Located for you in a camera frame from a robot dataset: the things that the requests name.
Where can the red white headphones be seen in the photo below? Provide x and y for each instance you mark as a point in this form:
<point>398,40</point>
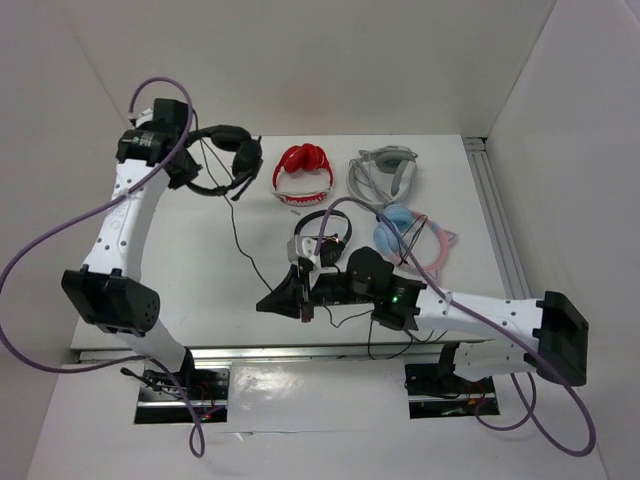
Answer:
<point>298,162</point>

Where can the blue pink cat headphones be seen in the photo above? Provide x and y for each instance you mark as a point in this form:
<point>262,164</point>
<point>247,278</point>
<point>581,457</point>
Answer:
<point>394,241</point>

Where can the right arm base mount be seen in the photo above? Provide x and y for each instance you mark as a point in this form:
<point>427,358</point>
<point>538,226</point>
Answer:
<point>431,395</point>

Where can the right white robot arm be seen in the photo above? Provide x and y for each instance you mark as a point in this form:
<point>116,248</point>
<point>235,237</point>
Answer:
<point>548,336</point>

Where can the aluminium side rail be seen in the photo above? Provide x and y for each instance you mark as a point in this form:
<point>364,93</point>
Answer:
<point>509,262</point>

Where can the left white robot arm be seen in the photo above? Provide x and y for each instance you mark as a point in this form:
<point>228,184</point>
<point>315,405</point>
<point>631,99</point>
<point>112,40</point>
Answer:
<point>107,291</point>

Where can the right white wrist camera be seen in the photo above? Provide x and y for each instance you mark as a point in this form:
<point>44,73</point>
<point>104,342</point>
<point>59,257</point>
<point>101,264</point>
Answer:
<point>301,254</point>

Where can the small black on-ear headphones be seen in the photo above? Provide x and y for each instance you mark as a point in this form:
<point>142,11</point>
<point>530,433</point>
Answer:
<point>331,246</point>

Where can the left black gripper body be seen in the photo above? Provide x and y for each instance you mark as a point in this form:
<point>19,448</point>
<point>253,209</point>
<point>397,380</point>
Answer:
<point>181,174</point>

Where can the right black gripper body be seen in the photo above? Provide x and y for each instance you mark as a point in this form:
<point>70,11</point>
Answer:
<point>326,289</point>

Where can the grey white headphones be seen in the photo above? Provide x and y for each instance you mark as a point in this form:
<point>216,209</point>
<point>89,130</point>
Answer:
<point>383,176</point>

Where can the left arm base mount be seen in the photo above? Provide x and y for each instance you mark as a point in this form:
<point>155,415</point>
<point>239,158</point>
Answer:
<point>160,402</point>

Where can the aluminium front rail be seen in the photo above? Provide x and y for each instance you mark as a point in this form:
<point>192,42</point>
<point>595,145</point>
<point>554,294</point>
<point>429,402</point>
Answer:
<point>277,353</point>

